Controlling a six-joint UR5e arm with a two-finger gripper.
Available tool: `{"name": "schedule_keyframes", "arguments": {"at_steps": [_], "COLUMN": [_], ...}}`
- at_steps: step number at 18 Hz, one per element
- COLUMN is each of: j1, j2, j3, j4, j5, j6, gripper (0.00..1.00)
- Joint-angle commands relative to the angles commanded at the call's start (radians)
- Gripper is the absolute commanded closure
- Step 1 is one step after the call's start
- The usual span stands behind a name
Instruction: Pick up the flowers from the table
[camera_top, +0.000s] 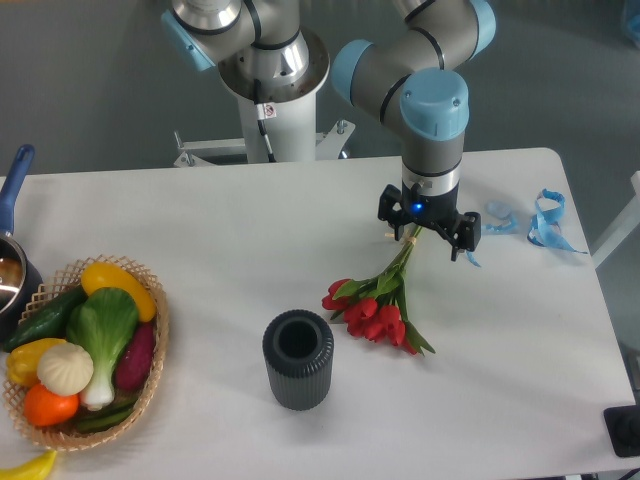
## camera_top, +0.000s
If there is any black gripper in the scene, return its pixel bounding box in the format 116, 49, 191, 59
377, 183, 481, 262

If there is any red tulip bouquet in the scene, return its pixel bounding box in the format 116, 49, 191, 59
321, 226, 435, 355

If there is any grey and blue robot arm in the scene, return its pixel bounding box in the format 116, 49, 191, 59
161, 1, 496, 253

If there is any light blue ribbon piece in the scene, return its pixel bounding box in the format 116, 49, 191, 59
482, 201, 519, 235

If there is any dark grey ribbed vase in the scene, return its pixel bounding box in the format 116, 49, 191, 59
262, 309, 335, 411

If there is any black device at edge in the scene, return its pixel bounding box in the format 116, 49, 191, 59
603, 405, 639, 458

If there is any purple sweet potato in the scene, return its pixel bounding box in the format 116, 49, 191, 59
114, 323, 155, 391

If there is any green bok choy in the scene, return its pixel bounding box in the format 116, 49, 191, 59
66, 287, 139, 411

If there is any woven bamboo basket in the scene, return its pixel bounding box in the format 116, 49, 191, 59
2, 255, 169, 452

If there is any dark green cucumber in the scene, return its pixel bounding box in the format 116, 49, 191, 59
3, 286, 87, 353
74, 400, 135, 434

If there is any white steamed bun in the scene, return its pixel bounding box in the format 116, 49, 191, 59
37, 342, 94, 396

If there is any orange tangerine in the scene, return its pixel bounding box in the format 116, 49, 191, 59
23, 383, 80, 427

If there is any yellow bell pepper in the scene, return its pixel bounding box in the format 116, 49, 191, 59
6, 338, 66, 388

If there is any yellow banana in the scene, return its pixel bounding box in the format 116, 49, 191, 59
1, 450, 57, 480

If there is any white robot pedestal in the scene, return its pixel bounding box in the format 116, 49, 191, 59
174, 27, 356, 167

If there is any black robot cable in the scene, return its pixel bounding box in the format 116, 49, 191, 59
252, 78, 278, 164

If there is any blue handled saucepan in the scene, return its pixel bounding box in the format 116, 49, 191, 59
1, 144, 42, 342

